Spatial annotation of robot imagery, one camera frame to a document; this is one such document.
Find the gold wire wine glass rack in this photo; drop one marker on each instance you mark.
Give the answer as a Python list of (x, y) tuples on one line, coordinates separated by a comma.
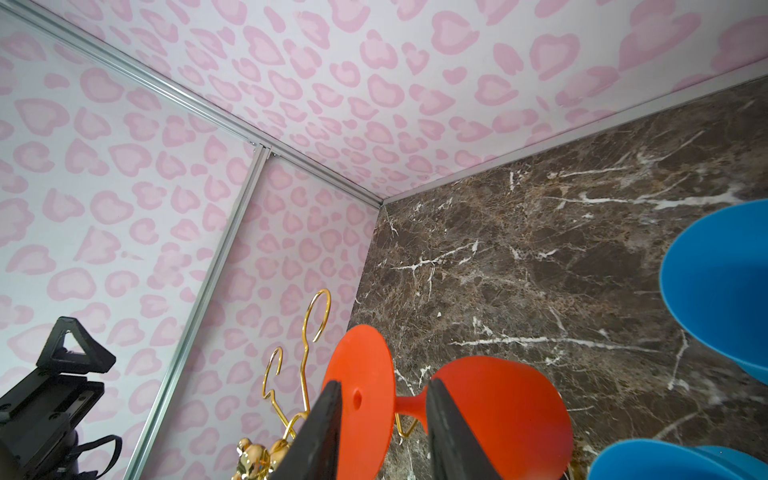
[(288, 390)]

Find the blue wine glass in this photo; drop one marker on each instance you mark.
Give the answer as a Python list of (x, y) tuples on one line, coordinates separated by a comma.
[(713, 280), (657, 460)]

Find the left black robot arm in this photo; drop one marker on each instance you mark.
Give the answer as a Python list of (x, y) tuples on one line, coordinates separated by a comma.
[(40, 414)]

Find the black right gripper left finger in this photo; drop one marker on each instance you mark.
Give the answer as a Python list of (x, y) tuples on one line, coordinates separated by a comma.
[(314, 454)]

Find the aluminium enclosure frame strut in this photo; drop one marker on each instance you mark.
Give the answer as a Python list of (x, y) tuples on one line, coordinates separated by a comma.
[(113, 204)]

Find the red wine glass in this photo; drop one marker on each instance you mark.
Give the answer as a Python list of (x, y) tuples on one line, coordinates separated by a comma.
[(514, 413)]

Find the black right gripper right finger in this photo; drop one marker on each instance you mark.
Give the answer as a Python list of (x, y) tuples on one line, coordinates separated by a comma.
[(455, 451)]

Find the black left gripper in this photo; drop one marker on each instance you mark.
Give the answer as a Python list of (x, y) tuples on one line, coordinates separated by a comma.
[(39, 415)]

